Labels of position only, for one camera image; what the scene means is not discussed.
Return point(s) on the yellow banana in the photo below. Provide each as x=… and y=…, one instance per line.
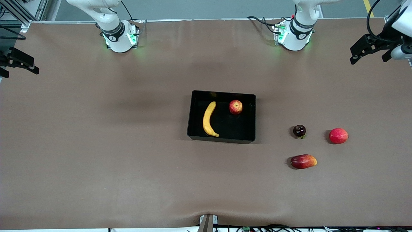
x=207, y=119

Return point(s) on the small green circuit board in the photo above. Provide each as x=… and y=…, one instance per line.
x=246, y=229

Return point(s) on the red yellow mango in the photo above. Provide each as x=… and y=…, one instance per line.
x=302, y=161

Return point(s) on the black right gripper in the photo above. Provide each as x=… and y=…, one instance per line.
x=4, y=60

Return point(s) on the brown table cover sheet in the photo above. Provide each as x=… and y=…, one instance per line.
x=206, y=177

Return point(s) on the black plastic box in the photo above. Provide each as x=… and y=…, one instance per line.
x=238, y=129

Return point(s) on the red yellow striped apple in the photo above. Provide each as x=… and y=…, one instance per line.
x=236, y=107

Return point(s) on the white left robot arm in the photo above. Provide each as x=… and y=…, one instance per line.
x=297, y=40

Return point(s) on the dark purple mangosteen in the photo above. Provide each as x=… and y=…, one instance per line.
x=299, y=130

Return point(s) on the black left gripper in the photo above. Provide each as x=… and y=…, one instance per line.
x=385, y=41

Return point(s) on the aluminium frame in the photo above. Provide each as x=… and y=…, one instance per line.
x=40, y=9

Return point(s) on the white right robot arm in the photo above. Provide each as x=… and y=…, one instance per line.
x=119, y=42

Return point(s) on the red pomegranate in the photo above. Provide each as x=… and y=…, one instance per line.
x=338, y=136

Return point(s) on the grey metal table bracket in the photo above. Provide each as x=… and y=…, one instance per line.
x=215, y=220

